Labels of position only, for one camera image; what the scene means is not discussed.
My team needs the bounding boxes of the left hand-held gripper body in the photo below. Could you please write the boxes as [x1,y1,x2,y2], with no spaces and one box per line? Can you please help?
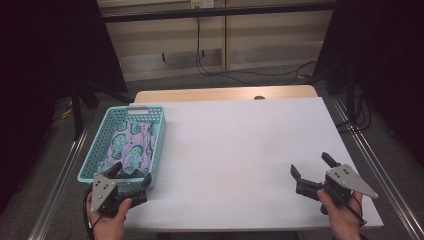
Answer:
[89,173,149,218]

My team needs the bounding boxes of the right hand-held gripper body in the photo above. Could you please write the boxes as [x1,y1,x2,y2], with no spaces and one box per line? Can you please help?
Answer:
[295,164,380,215]

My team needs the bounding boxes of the teal plastic basket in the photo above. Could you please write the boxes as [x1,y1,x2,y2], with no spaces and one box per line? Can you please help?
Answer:
[77,105,167,192]

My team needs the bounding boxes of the purple seahorse print pants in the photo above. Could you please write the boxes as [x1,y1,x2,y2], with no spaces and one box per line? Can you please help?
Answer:
[98,119,157,178]

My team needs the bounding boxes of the person's left hand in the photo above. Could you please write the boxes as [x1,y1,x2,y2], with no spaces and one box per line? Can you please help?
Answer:
[85,191,133,240]

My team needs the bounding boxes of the person's right hand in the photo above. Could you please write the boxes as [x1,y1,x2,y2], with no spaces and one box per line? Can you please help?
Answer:
[316,188,364,240]

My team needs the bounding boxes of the white table mat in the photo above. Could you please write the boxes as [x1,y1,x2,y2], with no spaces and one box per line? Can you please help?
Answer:
[123,97,384,232]

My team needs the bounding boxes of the black metal stand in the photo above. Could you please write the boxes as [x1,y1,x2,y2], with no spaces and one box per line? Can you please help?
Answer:
[70,78,134,141]

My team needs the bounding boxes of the wooden table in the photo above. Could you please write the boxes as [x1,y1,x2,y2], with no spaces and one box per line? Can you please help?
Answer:
[133,84,319,104]

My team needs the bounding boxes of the black curtain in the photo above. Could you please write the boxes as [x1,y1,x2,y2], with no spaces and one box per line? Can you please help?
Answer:
[0,0,128,214]
[313,0,424,166]

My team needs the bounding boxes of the beige panelled counter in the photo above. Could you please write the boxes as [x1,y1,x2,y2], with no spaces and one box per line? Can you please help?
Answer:
[96,0,336,83]

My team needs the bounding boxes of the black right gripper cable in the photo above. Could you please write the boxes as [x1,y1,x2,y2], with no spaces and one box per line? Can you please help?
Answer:
[323,183,368,228]

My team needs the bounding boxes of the metal floor rail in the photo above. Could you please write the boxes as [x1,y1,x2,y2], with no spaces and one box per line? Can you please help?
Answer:
[332,97,424,240]
[28,126,90,240]

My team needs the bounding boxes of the black floor cables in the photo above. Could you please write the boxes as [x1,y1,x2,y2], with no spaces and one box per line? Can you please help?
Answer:
[335,94,374,135]

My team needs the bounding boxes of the yellow floor cable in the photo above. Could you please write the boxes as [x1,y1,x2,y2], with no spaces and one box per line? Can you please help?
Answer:
[59,101,75,120]

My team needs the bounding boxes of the black socket cable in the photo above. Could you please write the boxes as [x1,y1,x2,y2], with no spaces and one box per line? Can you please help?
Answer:
[194,6,318,86]

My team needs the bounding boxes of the white wall socket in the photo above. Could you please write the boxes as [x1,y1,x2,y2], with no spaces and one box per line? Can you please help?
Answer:
[190,0,215,9]

